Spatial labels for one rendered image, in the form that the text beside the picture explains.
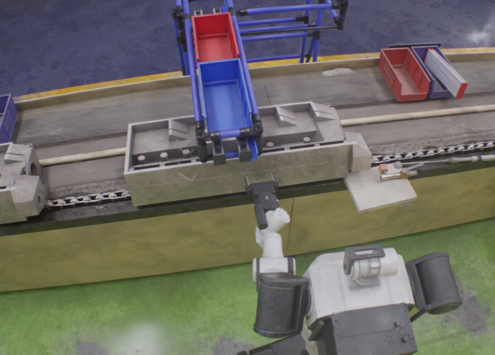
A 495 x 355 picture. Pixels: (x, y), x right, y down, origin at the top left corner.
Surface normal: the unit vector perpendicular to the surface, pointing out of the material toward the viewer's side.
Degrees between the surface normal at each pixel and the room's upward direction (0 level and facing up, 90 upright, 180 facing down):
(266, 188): 10
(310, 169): 80
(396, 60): 88
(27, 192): 38
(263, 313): 45
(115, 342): 0
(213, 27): 94
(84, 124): 0
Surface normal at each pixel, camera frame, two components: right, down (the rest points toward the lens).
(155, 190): 0.17, 0.67
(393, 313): 0.03, -0.55
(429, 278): -0.81, -0.25
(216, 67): 0.17, 0.82
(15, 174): -0.03, -0.73
